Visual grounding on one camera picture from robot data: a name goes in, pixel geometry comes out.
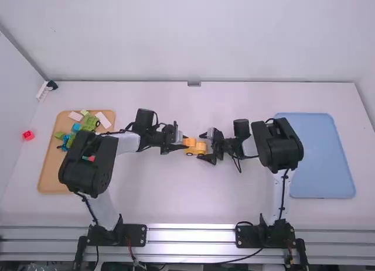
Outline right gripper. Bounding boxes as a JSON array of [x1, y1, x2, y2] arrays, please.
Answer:
[[196, 128, 229, 167]]

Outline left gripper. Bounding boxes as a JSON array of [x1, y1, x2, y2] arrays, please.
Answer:
[[159, 121, 190, 156]]

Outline yellow toy car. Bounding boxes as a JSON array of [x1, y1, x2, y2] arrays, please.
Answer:
[[183, 141, 209, 159]]

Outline long white toy brick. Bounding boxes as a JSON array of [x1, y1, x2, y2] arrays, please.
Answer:
[[93, 112, 113, 129]]

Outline silver rails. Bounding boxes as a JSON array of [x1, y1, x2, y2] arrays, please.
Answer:
[[0, 223, 375, 265]]

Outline green wheeled toy brick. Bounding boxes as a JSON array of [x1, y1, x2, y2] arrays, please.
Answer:
[[81, 115, 102, 134]]

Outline blue mat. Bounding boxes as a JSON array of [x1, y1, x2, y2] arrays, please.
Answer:
[[271, 112, 357, 200]]

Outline tan tray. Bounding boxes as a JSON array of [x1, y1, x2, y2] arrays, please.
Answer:
[[37, 109, 117, 195]]

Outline black cable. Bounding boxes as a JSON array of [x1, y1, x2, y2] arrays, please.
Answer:
[[204, 246, 266, 265], [230, 154, 244, 174]]

